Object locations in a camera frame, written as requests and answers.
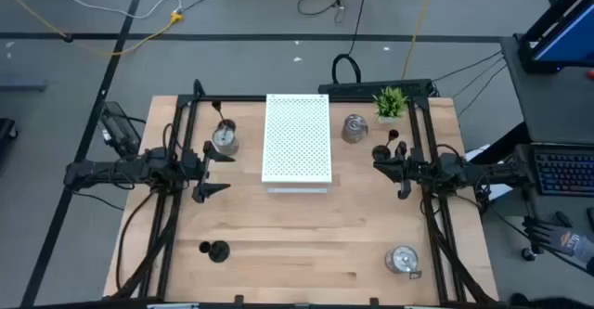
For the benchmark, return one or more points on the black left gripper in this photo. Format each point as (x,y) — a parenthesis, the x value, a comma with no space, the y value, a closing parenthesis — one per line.
(192,167)

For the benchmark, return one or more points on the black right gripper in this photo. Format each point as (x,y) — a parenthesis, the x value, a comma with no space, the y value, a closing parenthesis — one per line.
(412,172)

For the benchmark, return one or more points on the silver tin can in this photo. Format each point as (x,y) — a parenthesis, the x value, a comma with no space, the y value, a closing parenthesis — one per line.
(401,260)
(355,130)
(226,145)

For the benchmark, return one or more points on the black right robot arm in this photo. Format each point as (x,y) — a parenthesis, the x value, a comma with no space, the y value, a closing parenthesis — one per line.
(492,174)

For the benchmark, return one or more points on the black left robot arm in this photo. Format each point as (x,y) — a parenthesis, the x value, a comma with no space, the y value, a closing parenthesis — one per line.
(93,172)

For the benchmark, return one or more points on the green plant in white pot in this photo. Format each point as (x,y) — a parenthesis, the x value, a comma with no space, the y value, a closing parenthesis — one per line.
(391,102)

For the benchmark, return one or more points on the white perforated metal shelf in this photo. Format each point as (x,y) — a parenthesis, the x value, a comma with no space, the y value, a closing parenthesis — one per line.
(297,137)

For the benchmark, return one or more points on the white paper sheet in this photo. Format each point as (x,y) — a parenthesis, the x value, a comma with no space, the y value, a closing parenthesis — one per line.
(499,190)

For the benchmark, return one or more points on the black caster wheel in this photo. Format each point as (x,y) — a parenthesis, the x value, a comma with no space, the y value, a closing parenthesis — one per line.
(528,253)

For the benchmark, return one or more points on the gray computer desk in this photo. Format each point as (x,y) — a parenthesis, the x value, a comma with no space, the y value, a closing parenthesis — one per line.
(547,105)

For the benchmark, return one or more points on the black backlit keyboard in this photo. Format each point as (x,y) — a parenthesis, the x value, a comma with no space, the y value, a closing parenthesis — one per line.
(564,172)

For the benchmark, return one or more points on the gray metal base bar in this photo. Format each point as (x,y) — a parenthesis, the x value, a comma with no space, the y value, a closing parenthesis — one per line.
(23,85)

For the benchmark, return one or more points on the black computer monitor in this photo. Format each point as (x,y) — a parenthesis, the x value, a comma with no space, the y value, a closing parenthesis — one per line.
(566,35)

